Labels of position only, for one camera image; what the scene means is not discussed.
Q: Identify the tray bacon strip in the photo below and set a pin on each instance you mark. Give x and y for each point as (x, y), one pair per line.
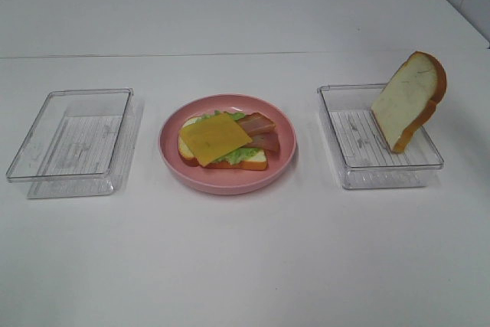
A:
(267, 141)
(256, 123)

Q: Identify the yellow cheese slice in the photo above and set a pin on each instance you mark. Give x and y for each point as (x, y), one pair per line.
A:
(210, 139)

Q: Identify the square white bread slice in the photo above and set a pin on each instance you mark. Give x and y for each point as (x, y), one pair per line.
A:
(247, 165)

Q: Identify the right clear plastic tray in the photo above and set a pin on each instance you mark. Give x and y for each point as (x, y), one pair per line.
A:
(360, 155)

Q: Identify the round-top bread slice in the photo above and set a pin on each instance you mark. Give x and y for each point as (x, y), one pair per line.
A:
(409, 99)

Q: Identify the left clear plastic tray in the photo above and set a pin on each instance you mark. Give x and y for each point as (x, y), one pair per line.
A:
(79, 145)

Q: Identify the green lettuce leaf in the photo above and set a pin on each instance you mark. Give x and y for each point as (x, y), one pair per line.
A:
(241, 154)

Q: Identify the clear plastic tray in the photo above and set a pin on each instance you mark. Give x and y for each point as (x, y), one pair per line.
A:
(360, 155)
(79, 145)

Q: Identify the pink round plate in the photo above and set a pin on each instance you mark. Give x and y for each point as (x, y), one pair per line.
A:
(227, 181)

